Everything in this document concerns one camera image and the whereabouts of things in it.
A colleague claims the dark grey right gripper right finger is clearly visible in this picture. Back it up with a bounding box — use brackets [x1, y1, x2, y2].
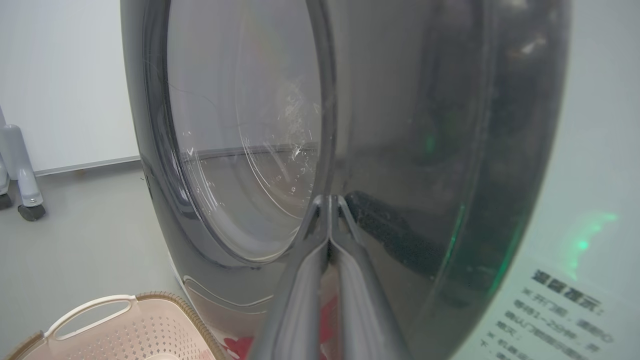
[330, 195, 413, 360]

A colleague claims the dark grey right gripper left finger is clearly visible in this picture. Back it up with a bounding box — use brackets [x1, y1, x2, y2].
[247, 195, 331, 360]

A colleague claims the round glass washing machine door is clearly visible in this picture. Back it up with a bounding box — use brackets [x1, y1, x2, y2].
[120, 0, 573, 360]

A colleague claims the cream perforated laundry basket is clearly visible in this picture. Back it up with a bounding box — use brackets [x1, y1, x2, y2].
[5, 291, 228, 360]

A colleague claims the white washing machine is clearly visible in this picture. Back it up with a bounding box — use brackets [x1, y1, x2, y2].
[450, 0, 640, 360]

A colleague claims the Chinese text warning label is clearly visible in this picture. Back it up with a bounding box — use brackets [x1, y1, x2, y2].
[477, 267, 618, 360]

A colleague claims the grey stand leg with caster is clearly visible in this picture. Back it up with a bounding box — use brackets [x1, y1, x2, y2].
[0, 105, 47, 222]

